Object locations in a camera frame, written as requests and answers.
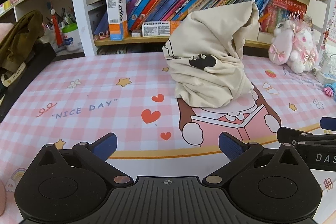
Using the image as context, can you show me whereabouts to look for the beige perforated strap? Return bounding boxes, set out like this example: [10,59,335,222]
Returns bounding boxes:
[0,61,27,88]

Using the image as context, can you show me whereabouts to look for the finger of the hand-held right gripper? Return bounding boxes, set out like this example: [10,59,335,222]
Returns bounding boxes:
[320,116,336,132]
[277,126,336,145]

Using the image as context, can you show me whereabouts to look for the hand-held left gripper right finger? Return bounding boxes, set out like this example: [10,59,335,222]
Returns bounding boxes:
[202,132,305,185]

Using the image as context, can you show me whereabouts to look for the pink checked desk mat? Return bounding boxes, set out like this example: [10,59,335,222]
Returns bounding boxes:
[0,52,336,216]

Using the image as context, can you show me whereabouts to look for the blue pink doll toy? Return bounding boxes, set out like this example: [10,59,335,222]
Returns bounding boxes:
[323,84,336,102]

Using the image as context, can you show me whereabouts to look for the pink white plush toy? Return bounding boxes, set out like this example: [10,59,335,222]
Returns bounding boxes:
[268,11,319,73]

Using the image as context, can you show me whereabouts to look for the cream printed T-shirt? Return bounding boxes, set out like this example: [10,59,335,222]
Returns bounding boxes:
[162,1,260,108]

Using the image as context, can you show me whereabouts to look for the tall orange white box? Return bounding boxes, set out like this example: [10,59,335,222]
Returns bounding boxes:
[106,0,129,41]

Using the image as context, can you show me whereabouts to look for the white plastic gadget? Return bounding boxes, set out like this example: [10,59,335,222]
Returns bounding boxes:
[315,51,336,85]

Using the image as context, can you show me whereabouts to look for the red tassel charm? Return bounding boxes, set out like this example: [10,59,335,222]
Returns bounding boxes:
[51,9,65,47]

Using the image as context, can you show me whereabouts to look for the wooden bookshelf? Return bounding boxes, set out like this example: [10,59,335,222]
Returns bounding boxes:
[0,0,331,56]

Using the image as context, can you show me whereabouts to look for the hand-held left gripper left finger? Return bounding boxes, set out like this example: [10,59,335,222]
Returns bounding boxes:
[34,133,132,185]

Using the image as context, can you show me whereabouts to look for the flat orange white box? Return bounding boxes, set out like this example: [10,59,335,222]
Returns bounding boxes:
[142,20,181,38]

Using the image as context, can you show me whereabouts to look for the white green pen cup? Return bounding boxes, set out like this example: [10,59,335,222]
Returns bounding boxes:
[61,23,83,52]

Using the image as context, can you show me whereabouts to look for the bundle of pens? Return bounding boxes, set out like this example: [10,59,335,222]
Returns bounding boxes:
[45,7,77,30]

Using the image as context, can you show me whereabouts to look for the thick red books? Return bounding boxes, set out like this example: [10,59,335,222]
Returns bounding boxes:
[260,0,307,33]

